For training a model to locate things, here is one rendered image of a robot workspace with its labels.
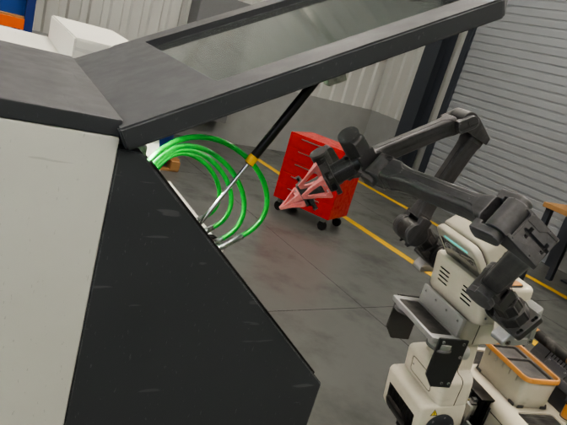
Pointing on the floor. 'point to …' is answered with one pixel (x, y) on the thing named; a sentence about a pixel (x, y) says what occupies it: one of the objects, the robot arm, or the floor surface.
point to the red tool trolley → (299, 139)
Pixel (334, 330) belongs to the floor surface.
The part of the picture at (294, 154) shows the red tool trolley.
